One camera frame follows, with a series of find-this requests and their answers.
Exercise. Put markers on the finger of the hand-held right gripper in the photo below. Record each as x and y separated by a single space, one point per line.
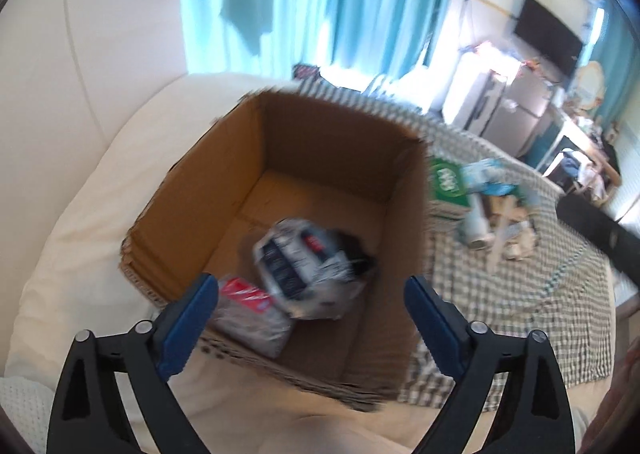
595 229

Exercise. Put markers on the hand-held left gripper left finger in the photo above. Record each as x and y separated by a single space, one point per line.
187 329

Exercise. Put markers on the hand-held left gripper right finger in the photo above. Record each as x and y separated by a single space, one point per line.
435 329

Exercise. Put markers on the grey plastic package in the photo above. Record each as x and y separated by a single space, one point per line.
300 259

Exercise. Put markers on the brown cardboard box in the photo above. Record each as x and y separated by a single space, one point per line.
320 144

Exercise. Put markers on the clothes on chair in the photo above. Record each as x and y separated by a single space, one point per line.
582 174

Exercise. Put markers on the red and grey packet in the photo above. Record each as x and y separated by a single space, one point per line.
250 319

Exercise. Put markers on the wooden stick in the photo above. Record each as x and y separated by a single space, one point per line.
505 234

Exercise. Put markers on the checked blanket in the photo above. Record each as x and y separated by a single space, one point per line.
525 294

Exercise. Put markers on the wooden desk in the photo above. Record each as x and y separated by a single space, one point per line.
580 134

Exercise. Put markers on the clear plastic roll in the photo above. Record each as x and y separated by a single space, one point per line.
475 224

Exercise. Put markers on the blue and white packet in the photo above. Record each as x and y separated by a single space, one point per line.
487 174

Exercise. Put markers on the silver fridge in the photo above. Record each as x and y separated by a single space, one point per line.
525 114

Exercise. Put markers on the oval mirror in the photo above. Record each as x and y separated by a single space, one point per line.
589 84

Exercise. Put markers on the white pillow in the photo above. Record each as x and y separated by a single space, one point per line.
75 234

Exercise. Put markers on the green box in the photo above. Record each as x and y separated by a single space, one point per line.
447 181

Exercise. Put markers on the teal curtain behind mirror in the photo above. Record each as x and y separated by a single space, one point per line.
612 79

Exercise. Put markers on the white knitted cloth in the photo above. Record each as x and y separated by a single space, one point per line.
22 409

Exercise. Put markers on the white suitcase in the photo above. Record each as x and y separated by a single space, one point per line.
470 94

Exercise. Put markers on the black television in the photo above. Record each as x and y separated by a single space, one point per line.
547 34

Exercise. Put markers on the dark patterned cloth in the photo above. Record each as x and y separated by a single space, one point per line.
306 72

